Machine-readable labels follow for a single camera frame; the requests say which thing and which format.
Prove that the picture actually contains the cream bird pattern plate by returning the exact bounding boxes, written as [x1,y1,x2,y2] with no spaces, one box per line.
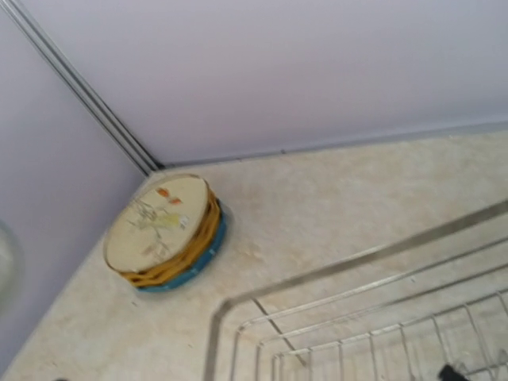
[104,175,210,273]

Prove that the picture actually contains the left aluminium frame post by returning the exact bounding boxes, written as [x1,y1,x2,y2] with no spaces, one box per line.
[1,0,164,175]

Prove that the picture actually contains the metal wire dish rack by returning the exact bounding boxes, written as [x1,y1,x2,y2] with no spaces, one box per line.
[202,201,507,380]

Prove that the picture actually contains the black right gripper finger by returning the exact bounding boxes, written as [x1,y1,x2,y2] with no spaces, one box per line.
[438,364,469,381]

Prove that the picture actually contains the pale green ribbed bowl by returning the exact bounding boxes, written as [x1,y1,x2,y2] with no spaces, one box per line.
[1,221,24,314]

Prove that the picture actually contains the blue polka dot plate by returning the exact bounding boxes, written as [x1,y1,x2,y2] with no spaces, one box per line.
[137,210,228,293]

